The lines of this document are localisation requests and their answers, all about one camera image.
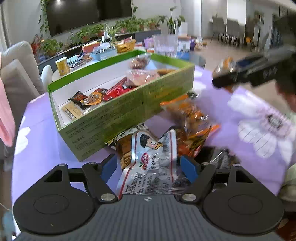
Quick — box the dark red-black snack packet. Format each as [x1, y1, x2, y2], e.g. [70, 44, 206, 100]
[69, 91, 89, 110]

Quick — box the long yellow snack packet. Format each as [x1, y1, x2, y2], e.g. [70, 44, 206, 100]
[61, 102, 83, 121]

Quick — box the red flower arrangement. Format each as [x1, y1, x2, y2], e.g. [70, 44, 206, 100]
[30, 35, 44, 55]

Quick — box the person's right hand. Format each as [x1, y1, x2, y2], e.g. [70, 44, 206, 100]
[276, 58, 295, 113]

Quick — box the red lion snack bag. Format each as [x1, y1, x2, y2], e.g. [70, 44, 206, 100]
[102, 77, 136, 102]

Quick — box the yellow canister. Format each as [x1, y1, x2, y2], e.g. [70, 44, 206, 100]
[55, 57, 70, 76]

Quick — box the grey armchair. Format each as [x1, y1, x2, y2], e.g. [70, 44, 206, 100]
[1, 41, 53, 129]

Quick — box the white round coffee table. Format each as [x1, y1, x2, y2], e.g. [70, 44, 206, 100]
[51, 59, 98, 82]

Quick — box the orange tissue box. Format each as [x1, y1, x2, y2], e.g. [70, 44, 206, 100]
[82, 41, 100, 53]

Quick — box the green cardboard box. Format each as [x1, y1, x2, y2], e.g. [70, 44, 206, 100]
[48, 50, 195, 161]

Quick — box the orange peanut snack bag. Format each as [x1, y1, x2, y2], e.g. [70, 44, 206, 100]
[212, 57, 235, 77]

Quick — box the pink translucent snack packet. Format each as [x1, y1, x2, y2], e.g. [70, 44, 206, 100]
[125, 69, 159, 86]

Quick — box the wall television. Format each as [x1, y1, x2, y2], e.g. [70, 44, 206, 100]
[46, 0, 132, 36]

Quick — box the purple floral tablecloth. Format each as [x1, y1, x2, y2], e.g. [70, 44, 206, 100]
[11, 67, 295, 200]

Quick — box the white red-bordered snack pouch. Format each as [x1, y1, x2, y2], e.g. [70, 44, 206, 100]
[116, 129, 178, 198]

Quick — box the blue-grey tray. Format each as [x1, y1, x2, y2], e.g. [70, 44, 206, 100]
[90, 48, 117, 61]

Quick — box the clear glass mug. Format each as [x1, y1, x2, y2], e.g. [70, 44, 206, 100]
[152, 34, 178, 58]

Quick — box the clear packet with brown snacks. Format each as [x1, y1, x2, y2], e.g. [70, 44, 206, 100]
[129, 53, 151, 69]

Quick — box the yellow woven basket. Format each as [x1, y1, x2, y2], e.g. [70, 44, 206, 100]
[115, 39, 136, 54]

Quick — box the tall leafy floor plant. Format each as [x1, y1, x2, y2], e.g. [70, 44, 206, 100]
[158, 6, 185, 35]

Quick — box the pink box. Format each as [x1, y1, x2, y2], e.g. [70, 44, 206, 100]
[144, 37, 154, 49]

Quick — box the pink towel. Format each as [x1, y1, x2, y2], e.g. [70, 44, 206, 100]
[0, 53, 17, 148]

